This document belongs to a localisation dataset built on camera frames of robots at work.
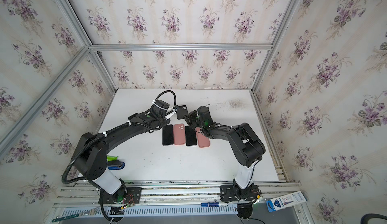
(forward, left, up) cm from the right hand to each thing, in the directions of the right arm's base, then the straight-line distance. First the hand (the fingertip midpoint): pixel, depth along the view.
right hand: (187, 113), depth 91 cm
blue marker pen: (-45, -15, -11) cm, 49 cm away
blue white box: (-43, -49, -11) cm, 66 cm away
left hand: (-1, +14, +1) cm, 14 cm away
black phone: (+4, +4, -3) cm, 6 cm away
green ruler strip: (-51, +50, -11) cm, 72 cm away
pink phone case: (-8, +5, -13) cm, 16 cm away
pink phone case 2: (-12, -10, -13) cm, 21 cm away
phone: (-11, -2, -10) cm, 15 cm away
